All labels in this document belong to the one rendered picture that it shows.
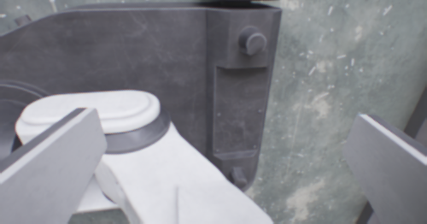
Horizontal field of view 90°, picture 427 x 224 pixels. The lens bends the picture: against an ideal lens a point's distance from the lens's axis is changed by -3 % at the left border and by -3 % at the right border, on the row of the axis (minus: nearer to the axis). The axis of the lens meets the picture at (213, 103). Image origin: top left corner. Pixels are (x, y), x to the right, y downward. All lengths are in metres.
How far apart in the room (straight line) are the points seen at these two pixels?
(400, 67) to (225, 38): 0.76
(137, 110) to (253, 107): 0.28
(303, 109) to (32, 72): 0.78
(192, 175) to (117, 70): 0.28
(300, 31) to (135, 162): 0.58
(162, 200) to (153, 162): 0.06
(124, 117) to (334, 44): 0.66
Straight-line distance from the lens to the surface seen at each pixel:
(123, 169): 0.33
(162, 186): 0.29
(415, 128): 1.26
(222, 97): 0.49
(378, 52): 0.94
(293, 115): 0.85
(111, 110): 0.36
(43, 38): 0.50
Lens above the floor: 0.61
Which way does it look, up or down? 59 degrees down
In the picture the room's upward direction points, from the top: 160 degrees clockwise
